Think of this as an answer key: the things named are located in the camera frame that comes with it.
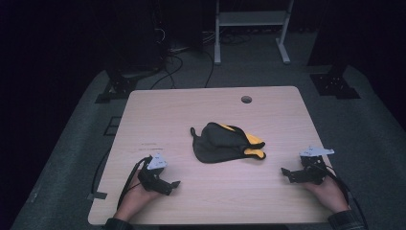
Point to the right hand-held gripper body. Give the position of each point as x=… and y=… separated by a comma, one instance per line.
x=314, y=171

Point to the person's left hand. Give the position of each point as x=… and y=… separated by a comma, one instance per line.
x=135, y=199

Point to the white metal stand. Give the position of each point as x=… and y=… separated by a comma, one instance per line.
x=252, y=18

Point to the dark floor socket plate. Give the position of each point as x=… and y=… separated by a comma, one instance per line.
x=112, y=126

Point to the grey tape strip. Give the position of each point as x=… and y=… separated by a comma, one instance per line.
x=97, y=195

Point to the person's right hand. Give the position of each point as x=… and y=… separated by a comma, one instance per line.
x=328, y=193

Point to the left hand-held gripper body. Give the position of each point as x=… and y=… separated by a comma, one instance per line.
x=152, y=174

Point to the black stand base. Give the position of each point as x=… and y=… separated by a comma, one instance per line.
x=333, y=84
x=116, y=87

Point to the black and yellow cloth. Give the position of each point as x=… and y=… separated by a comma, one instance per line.
x=220, y=145

